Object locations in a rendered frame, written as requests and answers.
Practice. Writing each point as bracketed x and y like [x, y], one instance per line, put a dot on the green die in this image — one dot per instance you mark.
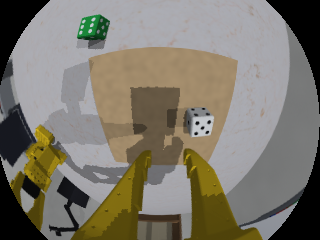
[93, 28]

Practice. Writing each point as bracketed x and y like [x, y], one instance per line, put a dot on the tan mat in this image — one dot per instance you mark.
[142, 96]

